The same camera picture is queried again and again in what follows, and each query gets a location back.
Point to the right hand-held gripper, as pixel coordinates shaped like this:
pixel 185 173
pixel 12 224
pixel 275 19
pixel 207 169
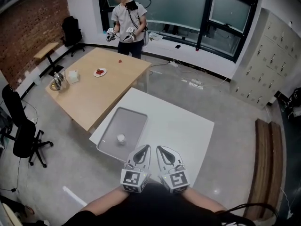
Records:
pixel 176 180

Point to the grey rectangular tray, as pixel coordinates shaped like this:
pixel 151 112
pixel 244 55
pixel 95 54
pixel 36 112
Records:
pixel 127 123

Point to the beige metal locker cabinet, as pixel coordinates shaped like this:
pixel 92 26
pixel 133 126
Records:
pixel 265 62

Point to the small wooden side table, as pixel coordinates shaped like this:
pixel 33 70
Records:
pixel 45 49

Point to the person's right forearm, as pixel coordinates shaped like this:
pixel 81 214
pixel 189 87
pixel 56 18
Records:
pixel 204 199

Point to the pile of red strawberries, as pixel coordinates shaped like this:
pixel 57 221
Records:
pixel 99 71

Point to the steel kettle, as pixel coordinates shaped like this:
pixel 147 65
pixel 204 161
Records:
pixel 60 81

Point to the person's black shirt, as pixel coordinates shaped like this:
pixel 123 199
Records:
pixel 155 208

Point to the white plate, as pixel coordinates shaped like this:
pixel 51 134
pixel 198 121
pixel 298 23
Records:
pixel 100 73

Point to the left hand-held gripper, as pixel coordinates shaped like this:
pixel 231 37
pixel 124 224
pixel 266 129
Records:
pixel 131 178

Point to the dark framed window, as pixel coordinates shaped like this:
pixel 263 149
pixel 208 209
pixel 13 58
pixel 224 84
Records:
pixel 178 6

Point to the person's left forearm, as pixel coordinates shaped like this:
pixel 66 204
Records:
pixel 105 201

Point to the white square table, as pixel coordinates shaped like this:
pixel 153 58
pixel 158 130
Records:
pixel 174 131

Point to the small white cup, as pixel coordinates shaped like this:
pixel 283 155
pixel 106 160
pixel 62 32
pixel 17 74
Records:
pixel 121 138

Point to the black mesh office chair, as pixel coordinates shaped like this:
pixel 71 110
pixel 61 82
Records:
pixel 23 135

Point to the white tissue box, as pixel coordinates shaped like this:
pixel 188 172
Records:
pixel 74 76

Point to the white power strip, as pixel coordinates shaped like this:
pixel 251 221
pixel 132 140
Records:
pixel 196 83
pixel 174 63

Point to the light wooden table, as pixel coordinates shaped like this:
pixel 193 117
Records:
pixel 98 95

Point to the black high-back chair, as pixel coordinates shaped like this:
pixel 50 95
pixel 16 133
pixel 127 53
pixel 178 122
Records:
pixel 71 32

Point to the black phone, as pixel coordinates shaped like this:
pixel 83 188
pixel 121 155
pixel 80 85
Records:
pixel 178 46

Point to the round wooden table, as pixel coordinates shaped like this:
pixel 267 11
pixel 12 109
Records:
pixel 8 215

